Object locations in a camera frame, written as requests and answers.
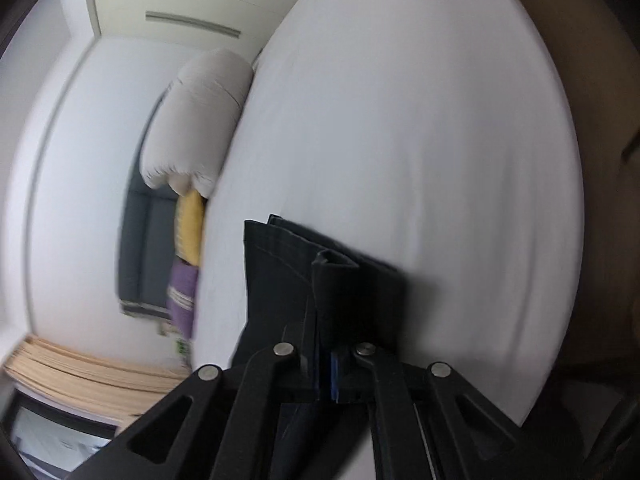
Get white wardrobe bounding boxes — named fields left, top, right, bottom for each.
left=82, top=0, right=336, bottom=68

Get folded white duvet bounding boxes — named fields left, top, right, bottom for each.
left=140, top=49, right=256, bottom=200

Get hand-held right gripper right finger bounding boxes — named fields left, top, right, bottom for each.
left=327, top=342, right=551, bottom=480

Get white bed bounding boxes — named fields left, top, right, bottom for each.
left=187, top=0, right=586, bottom=426

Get beige curtain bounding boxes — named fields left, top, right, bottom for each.
left=0, top=336, right=193, bottom=418

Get purple pillow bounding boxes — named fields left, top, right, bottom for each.
left=164, top=259, right=200, bottom=343

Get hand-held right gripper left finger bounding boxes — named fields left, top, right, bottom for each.
left=65, top=305, right=326, bottom=480

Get black pants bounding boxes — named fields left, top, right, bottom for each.
left=229, top=214, right=408, bottom=480

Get yellow pillow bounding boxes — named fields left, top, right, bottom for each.
left=175, top=190, right=207, bottom=267

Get dark grey headboard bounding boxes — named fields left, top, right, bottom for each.
left=116, top=91, right=185, bottom=322

